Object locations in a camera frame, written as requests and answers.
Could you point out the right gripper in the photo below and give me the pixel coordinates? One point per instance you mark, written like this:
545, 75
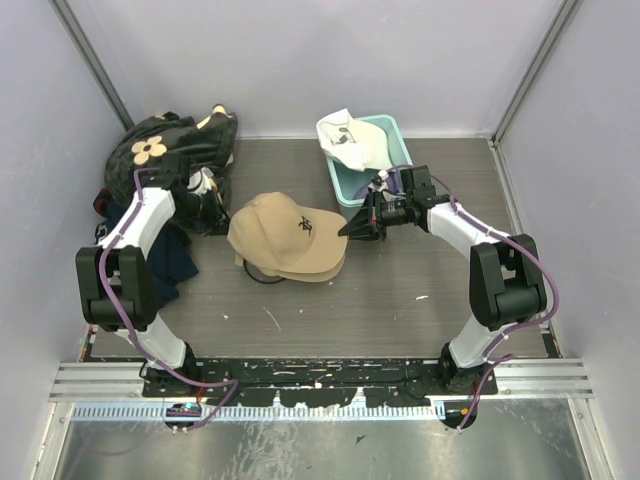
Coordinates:
361, 227

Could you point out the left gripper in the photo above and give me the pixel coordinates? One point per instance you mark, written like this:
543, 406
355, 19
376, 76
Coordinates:
218, 221

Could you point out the purple cap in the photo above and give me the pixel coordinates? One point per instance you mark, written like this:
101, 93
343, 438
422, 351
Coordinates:
389, 183

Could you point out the tan cap black logo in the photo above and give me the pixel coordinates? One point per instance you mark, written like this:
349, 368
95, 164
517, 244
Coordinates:
302, 277

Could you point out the black floral fleece blanket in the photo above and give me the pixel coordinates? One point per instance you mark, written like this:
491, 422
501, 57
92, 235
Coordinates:
208, 143

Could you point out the white cap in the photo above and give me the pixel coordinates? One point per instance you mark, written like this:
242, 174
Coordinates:
356, 144

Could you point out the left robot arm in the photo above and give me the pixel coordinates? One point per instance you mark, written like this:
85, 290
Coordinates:
116, 288

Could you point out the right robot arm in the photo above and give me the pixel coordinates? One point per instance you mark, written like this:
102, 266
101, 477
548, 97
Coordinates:
506, 282

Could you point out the navy jersey garment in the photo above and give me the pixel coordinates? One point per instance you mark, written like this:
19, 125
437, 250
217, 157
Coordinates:
169, 259

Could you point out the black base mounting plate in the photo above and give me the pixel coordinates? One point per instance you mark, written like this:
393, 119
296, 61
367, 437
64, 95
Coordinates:
316, 383

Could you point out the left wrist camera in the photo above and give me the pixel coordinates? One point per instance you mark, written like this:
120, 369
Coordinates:
203, 181

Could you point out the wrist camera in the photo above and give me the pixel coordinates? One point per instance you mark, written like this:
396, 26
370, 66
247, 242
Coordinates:
203, 181
379, 182

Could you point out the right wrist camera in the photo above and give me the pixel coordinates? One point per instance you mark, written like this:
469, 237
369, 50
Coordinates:
379, 182

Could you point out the aluminium front rail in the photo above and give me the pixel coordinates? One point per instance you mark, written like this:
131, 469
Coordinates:
519, 378

